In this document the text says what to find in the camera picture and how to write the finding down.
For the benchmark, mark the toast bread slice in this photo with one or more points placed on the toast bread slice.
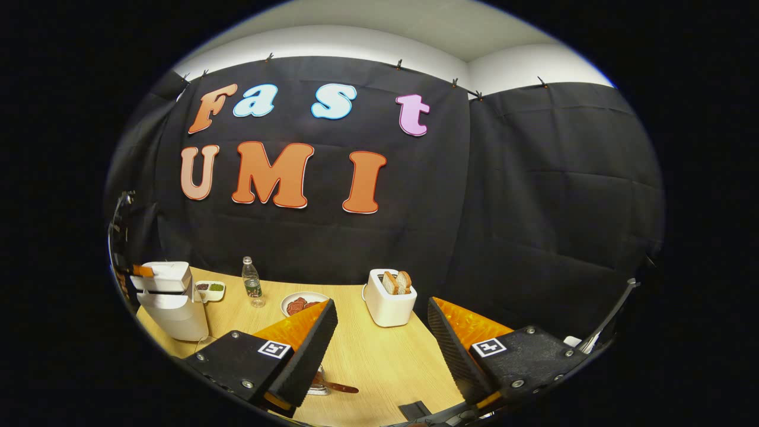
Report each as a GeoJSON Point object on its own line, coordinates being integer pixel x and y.
{"type": "Point", "coordinates": [404, 280]}
{"type": "Point", "coordinates": [390, 283]}

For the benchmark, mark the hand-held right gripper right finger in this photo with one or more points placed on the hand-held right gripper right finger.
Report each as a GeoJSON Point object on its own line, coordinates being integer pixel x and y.
{"type": "Point", "coordinates": [453, 356]}

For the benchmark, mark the red meat piece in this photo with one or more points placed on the red meat piece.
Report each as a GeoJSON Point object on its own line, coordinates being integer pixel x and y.
{"type": "Point", "coordinates": [312, 304]}
{"type": "Point", "coordinates": [295, 306]}

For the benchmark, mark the black backdrop cloth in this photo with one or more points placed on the black backdrop cloth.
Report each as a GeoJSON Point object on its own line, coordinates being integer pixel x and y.
{"type": "Point", "coordinates": [504, 207]}

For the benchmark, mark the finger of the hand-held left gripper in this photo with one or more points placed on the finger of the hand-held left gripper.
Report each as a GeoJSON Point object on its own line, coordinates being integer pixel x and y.
{"type": "Point", "coordinates": [142, 271]}

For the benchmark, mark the clear plastic water bottle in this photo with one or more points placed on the clear plastic water bottle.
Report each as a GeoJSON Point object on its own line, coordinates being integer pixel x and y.
{"type": "Point", "coordinates": [252, 287]}

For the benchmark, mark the white toaster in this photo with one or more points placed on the white toaster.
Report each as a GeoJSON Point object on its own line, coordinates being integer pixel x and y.
{"type": "Point", "coordinates": [388, 311]}

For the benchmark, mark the white round plate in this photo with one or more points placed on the white round plate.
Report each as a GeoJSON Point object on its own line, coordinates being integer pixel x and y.
{"type": "Point", "coordinates": [305, 294]}

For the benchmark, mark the white divided condiment dish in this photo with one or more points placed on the white divided condiment dish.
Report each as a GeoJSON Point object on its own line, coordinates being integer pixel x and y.
{"type": "Point", "coordinates": [210, 289]}

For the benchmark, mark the black table edge bracket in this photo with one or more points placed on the black table edge bracket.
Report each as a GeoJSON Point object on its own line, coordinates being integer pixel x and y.
{"type": "Point", "coordinates": [414, 411]}

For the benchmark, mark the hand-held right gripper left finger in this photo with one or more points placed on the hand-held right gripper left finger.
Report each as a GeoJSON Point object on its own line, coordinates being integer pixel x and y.
{"type": "Point", "coordinates": [311, 356]}

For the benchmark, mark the white rice cooker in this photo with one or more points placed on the white rice cooker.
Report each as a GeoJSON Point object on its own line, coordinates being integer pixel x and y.
{"type": "Point", "coordinates": [178, 320]}

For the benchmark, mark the brown wooden spoon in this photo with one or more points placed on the brown wooden spoon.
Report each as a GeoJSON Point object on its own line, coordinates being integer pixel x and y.
{"type": "Point", "coordinates": [344, 388]}

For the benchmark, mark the small white object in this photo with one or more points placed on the small white object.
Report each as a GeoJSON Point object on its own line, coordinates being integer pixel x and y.
{"type": "Point", "coordinates": [573, 341]}

